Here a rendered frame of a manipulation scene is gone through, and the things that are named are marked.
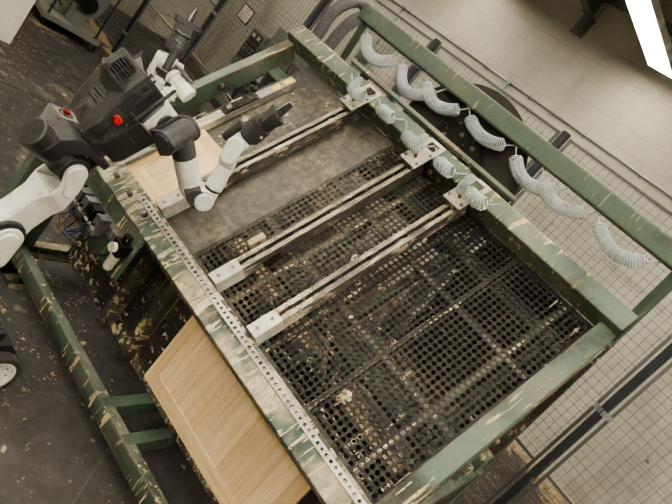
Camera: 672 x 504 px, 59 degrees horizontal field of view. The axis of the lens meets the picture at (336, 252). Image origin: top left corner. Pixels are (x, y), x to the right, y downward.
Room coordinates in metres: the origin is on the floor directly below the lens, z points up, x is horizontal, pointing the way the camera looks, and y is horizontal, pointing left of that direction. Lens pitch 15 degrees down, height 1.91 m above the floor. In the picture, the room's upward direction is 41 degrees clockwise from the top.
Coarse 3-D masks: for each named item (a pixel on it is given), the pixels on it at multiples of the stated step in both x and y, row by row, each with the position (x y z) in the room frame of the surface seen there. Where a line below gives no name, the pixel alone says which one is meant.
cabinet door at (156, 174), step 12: (204, 132) 2.78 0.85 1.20; (204, 144) 2.73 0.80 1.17; (216, 144) 2.74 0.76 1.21; (156, 156) 2.63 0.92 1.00; (168, 156) 2.65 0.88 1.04; (204, 156) 2.68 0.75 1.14; (216, 156) 2.68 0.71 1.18; (132, 168) 2.57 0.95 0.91; (144, 168) 2.58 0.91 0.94; (156, 168) 2.59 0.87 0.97; (168, 168) 2.60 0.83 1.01; (204, 168) 2.63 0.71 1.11; (144, 180) 2.53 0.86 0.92; (156, 180) 2.54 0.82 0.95; (168, 180) 2.55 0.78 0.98; (156, 192) 2.49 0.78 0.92; (168, 192) 2.50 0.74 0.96
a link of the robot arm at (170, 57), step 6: (168, 42) 2.48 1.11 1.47; (168, 48) 2.47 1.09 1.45; (174, 48) 2.48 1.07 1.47; (168, 54) 2.48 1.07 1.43; (174, 54) 2.46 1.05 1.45; (180, 54) 2.50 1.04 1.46; (162, 60) 2.47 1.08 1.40; (168, 60) 2.45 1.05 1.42; (174, 60) 2.46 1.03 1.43; (162, 66) 2.45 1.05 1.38; (168, 66) 2.45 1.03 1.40
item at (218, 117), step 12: (276, 84) 3.05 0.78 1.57; (288, 84) 3.06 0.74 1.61; (264, 96) 2.98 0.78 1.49; (276, 96) 3.04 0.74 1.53; (240, 108) 2.90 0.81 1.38; (252, 108) 2.96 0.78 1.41; (204, 120) 2.81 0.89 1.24; (216, 120) 2.83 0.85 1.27; (132, 156) 2.59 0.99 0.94; (144, 156) 2.62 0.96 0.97
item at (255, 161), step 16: (336, 112) 2.91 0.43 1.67; (352, 112) 2.93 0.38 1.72; (304, 128) 2.81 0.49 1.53; (320, 128) 2.83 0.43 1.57; (336, 128) 2.91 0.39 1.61; (272, 144) 2.71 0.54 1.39; (288, 144) 2.72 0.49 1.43; (304, 144) 2.81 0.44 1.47; (240, 160) 2.62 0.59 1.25; (256, 160) 2.63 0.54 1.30; (272, 160) 2.70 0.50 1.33; (208, 176) 2.53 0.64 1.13; (240, 176) 2.61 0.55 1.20; (176, 192) 2.44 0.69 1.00; (160, 208) 2.37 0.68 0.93; (176, 208) 2.42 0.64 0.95
